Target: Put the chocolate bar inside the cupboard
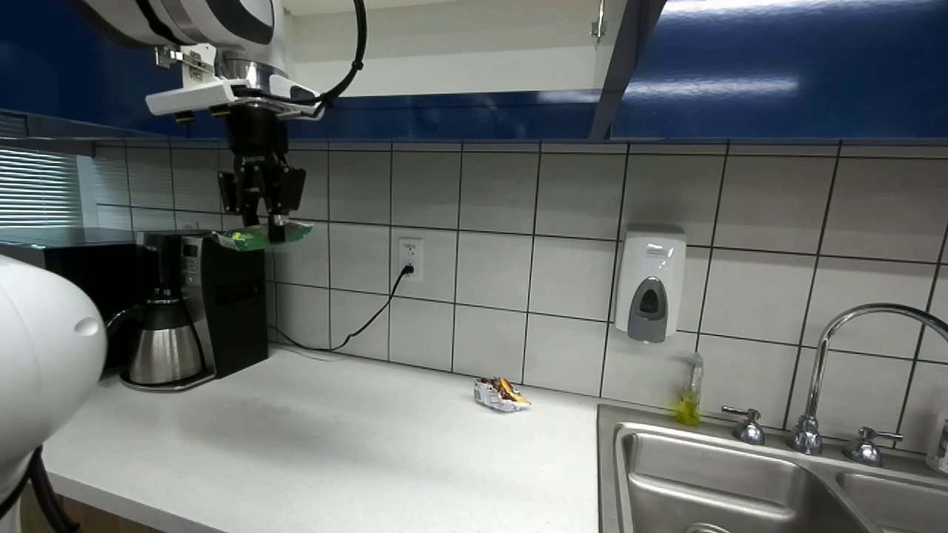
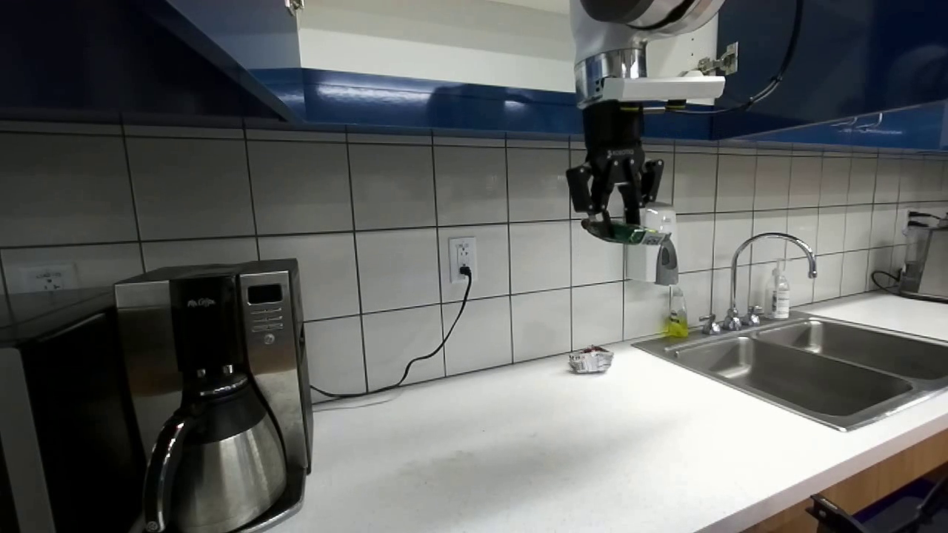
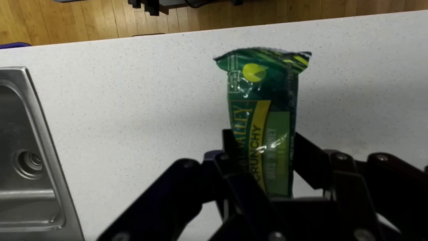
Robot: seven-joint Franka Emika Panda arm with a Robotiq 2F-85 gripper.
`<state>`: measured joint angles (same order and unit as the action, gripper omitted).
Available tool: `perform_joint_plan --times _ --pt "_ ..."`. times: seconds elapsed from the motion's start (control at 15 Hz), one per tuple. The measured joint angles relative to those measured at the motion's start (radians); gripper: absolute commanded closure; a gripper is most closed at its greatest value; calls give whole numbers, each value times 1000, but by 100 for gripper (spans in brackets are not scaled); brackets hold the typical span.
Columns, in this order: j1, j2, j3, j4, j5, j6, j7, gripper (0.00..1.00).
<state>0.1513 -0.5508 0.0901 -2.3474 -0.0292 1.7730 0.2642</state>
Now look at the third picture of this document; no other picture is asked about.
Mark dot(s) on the dark blue bin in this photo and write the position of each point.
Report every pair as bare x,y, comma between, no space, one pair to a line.
14,45

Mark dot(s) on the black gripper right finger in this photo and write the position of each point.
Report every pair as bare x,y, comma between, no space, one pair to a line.
383,201

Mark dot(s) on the stainless steel double sink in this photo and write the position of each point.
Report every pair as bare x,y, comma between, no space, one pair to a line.
27,148

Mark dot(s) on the black stand base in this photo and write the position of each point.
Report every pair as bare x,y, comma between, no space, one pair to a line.
152,6

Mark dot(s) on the green chocolate bar wrapper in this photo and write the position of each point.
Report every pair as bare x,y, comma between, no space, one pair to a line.
263,102

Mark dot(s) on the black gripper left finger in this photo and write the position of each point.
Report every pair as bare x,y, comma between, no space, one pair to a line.
178,205

